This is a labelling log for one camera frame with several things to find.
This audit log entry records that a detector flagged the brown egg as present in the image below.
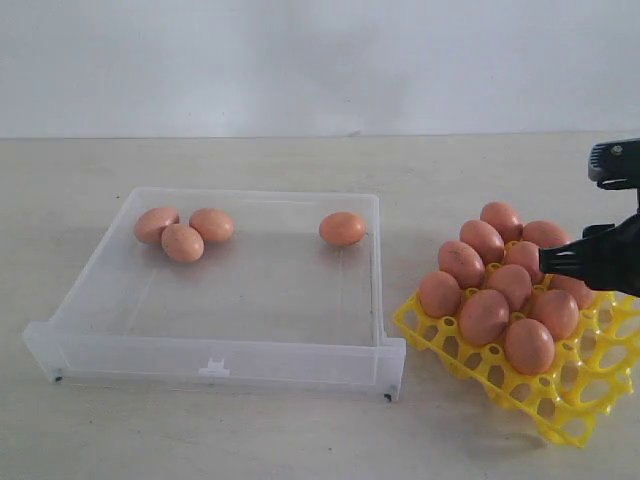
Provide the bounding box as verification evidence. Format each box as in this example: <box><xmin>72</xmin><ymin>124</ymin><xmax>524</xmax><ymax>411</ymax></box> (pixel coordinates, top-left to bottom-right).
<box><xmin>418</xmin><ymin>271</ymin><xmax>461</xmax><ymax>318</ymax></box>
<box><xmin>522</xmin><ymin>220</ymin><xmax>570</xmax><ymax>249</ymax></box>
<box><xmin>134</xmin><ymin>206</ymin><xmax>180</xmax><ymax>245</ymax></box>
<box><xmin>504</xmin><ymin>241</ymin><xmax>544</xmax><ymax>285</ymax></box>
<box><xmin>480</xmin><ymin>201</ymin><xmax>524</xmax><ymax>244</ymax></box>
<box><xmin>486</xmin><ymin>264</ymin><xmax>533</xmax><ymax>312</ymax></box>
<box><xmin>319</xmin><ymin>212</ymin><xmax>367</xmax><ymax>247</ymax></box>
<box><xmin>549</xmin><ymin>275</ymin><xmax>595</xmax><ymax>310</ymax></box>
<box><xmin>438</xmin><ymin>240</ymin><xmax>485</xmax><ymax>289</ymax></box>
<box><xmin>529</xmin><ymin>290</ymin><xmax>580</xmax><ymax>341</ymax></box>
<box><xmin>189</xmin><ymin>208</ymin><xmax>234</xmax><ymax>243</ymax></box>
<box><xmin>459</xmin><ymin>219</ymin><xmax>505</xmax><ymax>265</ymax></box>
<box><xmin>504</xmin><ymin>318</ymin><xmax>555</xmax><ymax>376</ymax></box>
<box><xmin>458</xmin><ymin>289</ymin><xmax>510</xmax><ymax>347</ymax></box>

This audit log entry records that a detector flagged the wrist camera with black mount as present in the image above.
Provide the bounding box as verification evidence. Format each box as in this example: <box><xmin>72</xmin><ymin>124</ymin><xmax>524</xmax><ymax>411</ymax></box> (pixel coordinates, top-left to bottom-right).
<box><xmin>587</xmin><ymin>138</ymin><xmax>640</xmax><ymax>196</ymax></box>

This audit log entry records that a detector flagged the brown egg second row left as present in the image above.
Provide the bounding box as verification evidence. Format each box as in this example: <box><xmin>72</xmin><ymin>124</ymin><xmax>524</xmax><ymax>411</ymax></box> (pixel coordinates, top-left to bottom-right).
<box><xmin>161</xmin><ymin>224</ymin><xmax>204</xmax><ymax>263</ymax></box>

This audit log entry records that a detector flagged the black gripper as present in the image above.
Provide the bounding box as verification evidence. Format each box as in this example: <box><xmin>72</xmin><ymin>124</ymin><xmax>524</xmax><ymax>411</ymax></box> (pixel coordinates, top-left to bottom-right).
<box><xmin>539</xmin><ymin>214</ymin><xmax>639</xmax><ymax>296</ymax></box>

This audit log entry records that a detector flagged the yellow plastic egg tray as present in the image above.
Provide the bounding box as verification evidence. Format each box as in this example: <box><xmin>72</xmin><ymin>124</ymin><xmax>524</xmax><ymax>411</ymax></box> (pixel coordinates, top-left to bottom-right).
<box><xmin>392</xmin><ymin>239</ymin><xmax>640</xmax><ymax>449</ymax></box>

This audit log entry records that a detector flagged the clear plastic drawer bin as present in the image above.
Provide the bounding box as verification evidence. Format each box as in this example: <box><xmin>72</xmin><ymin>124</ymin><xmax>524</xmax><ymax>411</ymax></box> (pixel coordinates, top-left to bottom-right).
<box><xmin>23</xmin><ymin>187</ymin><xmax>406</xmax><ymax>400</ymax></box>

